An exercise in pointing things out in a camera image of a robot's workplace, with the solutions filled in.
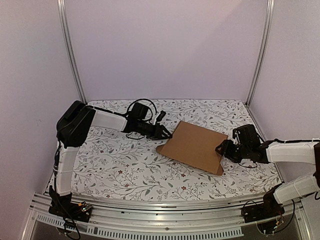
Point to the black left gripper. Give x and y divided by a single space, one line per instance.
157 133

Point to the brown cardboard box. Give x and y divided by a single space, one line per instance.
195 146

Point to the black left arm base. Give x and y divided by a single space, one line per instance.
62 206

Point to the floral patterned table mat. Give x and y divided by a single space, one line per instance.
112 165

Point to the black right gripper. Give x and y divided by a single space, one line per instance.
230 149

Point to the right rear aluminium frame post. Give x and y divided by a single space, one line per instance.
262 51

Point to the front aluminium rail frame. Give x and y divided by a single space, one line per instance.
214 219

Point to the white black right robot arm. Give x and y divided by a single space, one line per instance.
246 144

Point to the left rear aluminium frame post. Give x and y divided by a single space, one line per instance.
61 6

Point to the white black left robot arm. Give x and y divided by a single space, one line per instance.
73 128

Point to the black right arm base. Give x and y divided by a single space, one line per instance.
269 208

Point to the aluminium frame post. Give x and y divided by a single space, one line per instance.
262 51
61 6

